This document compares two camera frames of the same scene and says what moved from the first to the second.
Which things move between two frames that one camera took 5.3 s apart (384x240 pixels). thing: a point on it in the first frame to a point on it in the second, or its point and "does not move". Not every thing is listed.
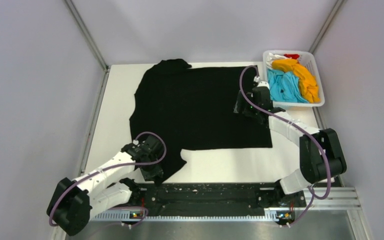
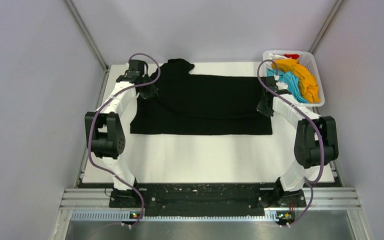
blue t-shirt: (285, 87) does not move
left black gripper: (149, 176) to (151, 92)
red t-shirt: (294, 56) does not move
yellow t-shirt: (307, 83) does not move
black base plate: (214, 197) does not move
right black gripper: (246, 111) to (261, 109)
